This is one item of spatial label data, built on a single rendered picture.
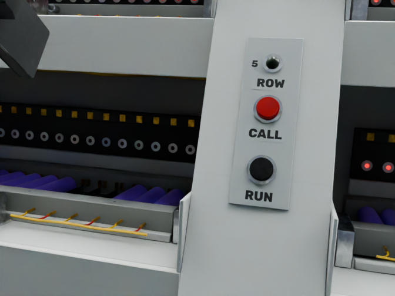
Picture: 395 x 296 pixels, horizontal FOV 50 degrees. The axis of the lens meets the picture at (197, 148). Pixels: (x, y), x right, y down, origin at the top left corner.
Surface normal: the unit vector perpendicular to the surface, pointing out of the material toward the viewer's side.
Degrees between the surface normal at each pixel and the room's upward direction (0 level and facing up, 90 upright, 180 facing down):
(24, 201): 109
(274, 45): 90
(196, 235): 90
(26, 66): 90
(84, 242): 19
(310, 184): 90
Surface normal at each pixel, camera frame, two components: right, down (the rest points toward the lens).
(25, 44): 0.97, 0.09
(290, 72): -0.20, -0.22
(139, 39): -0.23, 0.12
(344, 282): 0.06, -0.99
